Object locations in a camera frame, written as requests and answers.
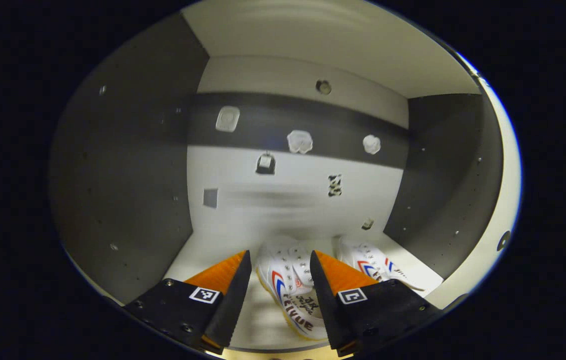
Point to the white and grey shoe cabinet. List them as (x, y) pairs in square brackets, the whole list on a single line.
[(132, 175)]

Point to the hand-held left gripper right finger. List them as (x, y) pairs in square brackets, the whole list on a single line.
[(328, 305)]

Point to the white canvas shoe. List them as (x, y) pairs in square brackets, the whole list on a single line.
[(288, 280), (373, 262)]

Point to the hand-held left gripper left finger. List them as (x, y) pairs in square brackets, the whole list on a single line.
[(230, 305)]

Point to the white cabinet door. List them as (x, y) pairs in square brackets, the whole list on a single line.
[(510, 190)]

